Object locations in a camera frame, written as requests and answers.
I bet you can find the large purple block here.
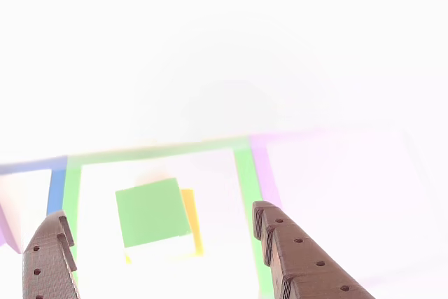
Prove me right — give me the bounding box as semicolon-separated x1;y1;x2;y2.
0;204;22;255

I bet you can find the green block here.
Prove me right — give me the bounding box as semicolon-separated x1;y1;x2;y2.
114;177;193;249

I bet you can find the orange block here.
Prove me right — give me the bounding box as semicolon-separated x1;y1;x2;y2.
124;188;204;265

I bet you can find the blue square frame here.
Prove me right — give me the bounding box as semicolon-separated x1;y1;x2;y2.
0;155;68;218

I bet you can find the purple square frame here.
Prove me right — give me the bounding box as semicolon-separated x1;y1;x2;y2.
248;130;421;211

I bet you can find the green square frame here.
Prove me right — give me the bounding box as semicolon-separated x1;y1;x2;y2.
62;137;274;299

